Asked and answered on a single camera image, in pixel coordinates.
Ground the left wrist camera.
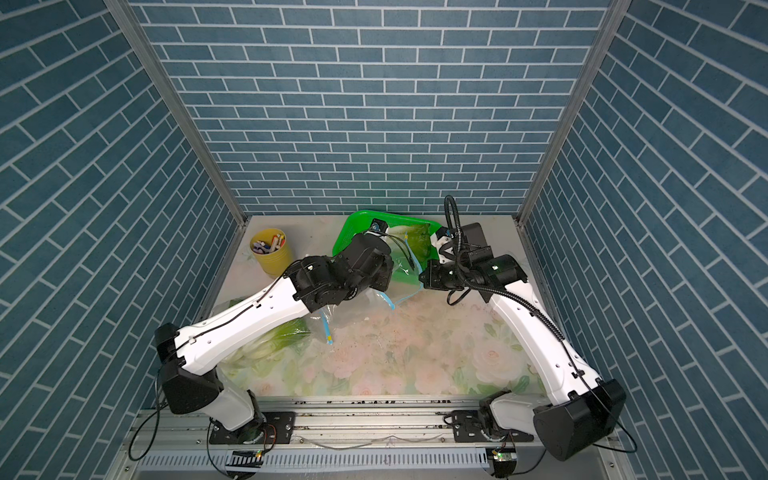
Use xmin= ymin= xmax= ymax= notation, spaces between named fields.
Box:
xmin=368 ymin=218 xmax=388 ymax=236

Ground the green plastic basket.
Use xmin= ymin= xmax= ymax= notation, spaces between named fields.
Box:
xmin=331 ymin=209 xmax=444 ymax=283

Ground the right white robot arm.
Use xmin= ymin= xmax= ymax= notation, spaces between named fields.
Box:
xmin=419 ymin=223 xmax=626 ymax=461

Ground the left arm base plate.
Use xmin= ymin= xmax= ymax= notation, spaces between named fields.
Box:
xmin=208 ymin=411 xmax=296 ymax=447

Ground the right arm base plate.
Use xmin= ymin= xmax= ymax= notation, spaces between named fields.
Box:
xmin=443 ymin=410 xmax=535 ymax=443

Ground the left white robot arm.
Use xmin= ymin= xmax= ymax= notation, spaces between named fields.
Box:
xmin=155 ymin=232 xmax=393 ymax=431

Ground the yellow cup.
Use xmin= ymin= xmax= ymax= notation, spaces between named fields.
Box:
xmin=249 ymin=228 xmax=295 ymax=277

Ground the aluminium rail frame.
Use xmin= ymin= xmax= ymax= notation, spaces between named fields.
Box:
xmin=107 ymin=395 xmax=634 ymax=479

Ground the chinese cabbage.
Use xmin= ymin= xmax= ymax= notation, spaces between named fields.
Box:
xmin=222 ymin=318 xmax=311 ymax=368
xmin=387 ymin=223 xmax=433 ymax=267

